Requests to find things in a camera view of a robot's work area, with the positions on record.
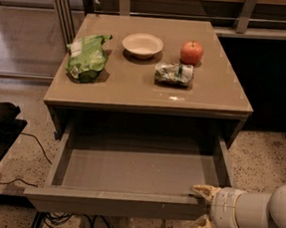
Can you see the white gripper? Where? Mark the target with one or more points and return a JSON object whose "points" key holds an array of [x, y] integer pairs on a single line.
{"points": [[224, 209]]}

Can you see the grey top drawer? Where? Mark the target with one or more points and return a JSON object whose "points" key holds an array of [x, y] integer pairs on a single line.
{"points": [[146, 177]]}

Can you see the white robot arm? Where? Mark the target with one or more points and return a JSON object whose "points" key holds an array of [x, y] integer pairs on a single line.
{"points": [[260, 210]]}

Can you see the grey drawer cabinet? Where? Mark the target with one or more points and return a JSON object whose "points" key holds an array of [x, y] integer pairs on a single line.
{"points": [[128, 84]]}

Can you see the crumpled green white snack bag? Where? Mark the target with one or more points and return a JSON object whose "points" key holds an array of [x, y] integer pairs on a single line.
{"points": [[174, 74]]}

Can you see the red apple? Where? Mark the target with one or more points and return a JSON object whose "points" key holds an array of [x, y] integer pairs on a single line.
{"points": [[191, 53]]}

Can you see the white paper bowl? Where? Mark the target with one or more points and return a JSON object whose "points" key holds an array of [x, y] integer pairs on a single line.
{"points": [[142, 45]]}

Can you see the green chip bag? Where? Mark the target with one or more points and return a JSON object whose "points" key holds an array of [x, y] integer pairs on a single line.
{"points": [[87, 58]]}

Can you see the metal railing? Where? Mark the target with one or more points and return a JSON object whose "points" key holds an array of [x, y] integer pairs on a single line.
{"points": [[264, 19]]}

